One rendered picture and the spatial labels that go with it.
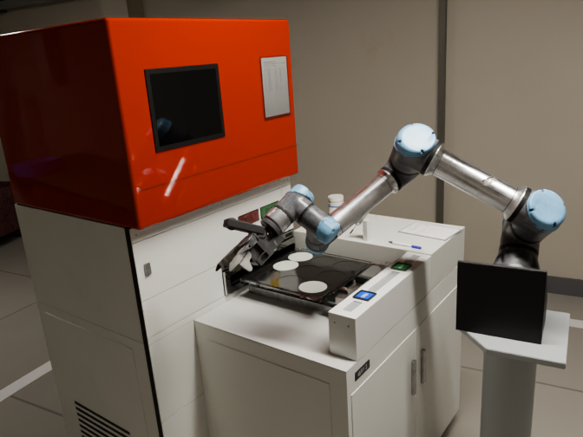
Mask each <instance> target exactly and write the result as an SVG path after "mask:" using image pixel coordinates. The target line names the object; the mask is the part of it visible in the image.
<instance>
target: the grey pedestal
mask: <svg viewBox="0 0 583 437"><path fill-rule="evenodd" d="M569 320H570V314H569V313H564V312H558V311H551V310H547V313H546V321H545V326H544V330H543V336H542V341H541V344H536V343H530V342H522V341H516V340H512V339H507V338H502V337H497V336H488V335H483V334H477V333H473V332H467V331H463V330H460V331H461V332H462V333H463V334H464V335H465V336H466V337H467V338H468V339H469V340H470V341H472V342H473V343H474V344H475V345H476V346H478V347H479V348H480V349H481V350H482V351H483V370H482V390H481V428H480V437H531V432H532V420H533V409H534V388H535V377H536V365H537V364H540V365H544V366H549V367H554V368H558V369H565V368H566V360H567V341H568V331H569Z"/></svg>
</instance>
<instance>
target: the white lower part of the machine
mask: <svg viewBox="0 0 583 437"><path fill-rule="evenodd" d="M36 302H37V306H38V309H39V314H40V317H41V321H42V326H43V333H44V336H45V340H46V344H47V348H48V352H49V359H50V362H51V367H52V370H53V374H54V378H55V382H56V389H57V393H58V397H59V401H60V404H61V409H62V415H63V419H64V423H65V427H66V431H67V435H68V437H210V435H209V428H208V422H207V416H206V404H205V396H204V390H203V384H202V377H201V371H200V359H199V352H198V345H197V339H196V332H195V326H194V320H192V321H191V322H190V323H187V324H185V325H184V326H182V327H180V328H178V329H177V330H175V331H174V332H172V333H170V334H168V335H167V336H164V337H162V338H161V339H160V340H158V341H156V342H154V343H152V344H150V345H148V346H147V345H146V344H144V343H142V342H138V341H136V340H134V339H131V338H129V337H127V336H124V335H121V334H119V333H116V332H114V331H112V330H110V329H106V328H104V327H102V326H100V325H97V324H95V323H92V322H89V321H87V320H85V319H82V318H80V317H78V316H74V315H72V314H69V313H68V312H66V311H63V310H59V309H58V308H55V307H53V306H50V305H48V304H46V303H43V302H40V301H38V300H36Z"/></svg>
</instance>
